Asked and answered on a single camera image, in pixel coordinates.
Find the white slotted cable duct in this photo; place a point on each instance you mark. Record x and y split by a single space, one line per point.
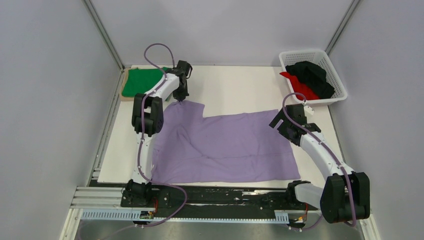
145 216

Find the black t shirt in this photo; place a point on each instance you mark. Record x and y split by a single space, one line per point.
313 76

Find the corner metal post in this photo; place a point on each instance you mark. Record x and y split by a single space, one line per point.
352 8
103 33

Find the red t shirt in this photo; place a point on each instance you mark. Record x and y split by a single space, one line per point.
299 87

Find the left corner metal post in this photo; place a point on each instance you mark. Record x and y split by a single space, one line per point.
103 33

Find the right corner metal post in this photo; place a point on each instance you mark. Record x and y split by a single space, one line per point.
352 8

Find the folded green t shirt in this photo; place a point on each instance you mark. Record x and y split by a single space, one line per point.
140 81

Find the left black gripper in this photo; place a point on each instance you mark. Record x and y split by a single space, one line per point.
181 96

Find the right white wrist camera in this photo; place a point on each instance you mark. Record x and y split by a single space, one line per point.
308 110

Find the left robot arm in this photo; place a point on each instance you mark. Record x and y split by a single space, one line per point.
147 120

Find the white plastic basket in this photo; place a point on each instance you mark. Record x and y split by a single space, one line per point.
320 58

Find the aluminium frame rail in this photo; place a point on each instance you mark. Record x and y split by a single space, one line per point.
109 198

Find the purple t shirt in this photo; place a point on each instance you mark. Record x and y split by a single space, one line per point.
237 148

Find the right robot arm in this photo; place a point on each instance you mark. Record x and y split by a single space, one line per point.
345 196

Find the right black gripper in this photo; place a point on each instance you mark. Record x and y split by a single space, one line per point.
281 115

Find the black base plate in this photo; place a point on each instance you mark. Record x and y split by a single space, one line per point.
224 202

